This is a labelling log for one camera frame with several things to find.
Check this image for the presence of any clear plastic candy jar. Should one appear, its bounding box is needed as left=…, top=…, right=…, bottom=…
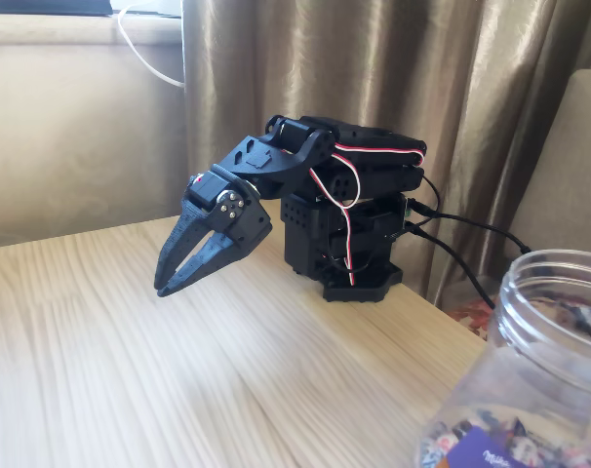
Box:
left=414, top=249, right=591, bottom=468

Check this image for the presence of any beige window sill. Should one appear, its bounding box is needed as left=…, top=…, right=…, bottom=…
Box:
left=0, top=13, right=184, bottom=48

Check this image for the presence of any patterned red rug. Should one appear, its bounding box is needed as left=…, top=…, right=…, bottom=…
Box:
left=445, top=297, right=496, bottom=342

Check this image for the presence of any black flat object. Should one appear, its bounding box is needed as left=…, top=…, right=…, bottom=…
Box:
left=0, top=0, right=113, bottom=17

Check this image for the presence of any beige satin curtain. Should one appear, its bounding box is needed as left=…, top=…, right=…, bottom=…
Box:
left=180, top=0, right=591, bottom=313

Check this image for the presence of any beige upholstered chair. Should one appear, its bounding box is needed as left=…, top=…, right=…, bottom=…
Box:
left=508, top=67, right=591, bottom=259

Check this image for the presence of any short red white servo cable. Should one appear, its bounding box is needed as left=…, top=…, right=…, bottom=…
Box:
left=308, top=152, right=362, bottom=287

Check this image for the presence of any long red white servo cable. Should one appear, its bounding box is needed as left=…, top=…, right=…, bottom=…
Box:
left=332, top=141, right=426, bottom=168

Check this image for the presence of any thin black wire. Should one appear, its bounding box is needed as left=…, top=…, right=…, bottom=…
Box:
left=420, top=174, right=442, bottom=212

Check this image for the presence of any thick black plug cable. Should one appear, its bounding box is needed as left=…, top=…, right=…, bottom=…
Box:
left=408, top=198, right=532, bottom=255
left=403, top=219, right=495, bottom=310

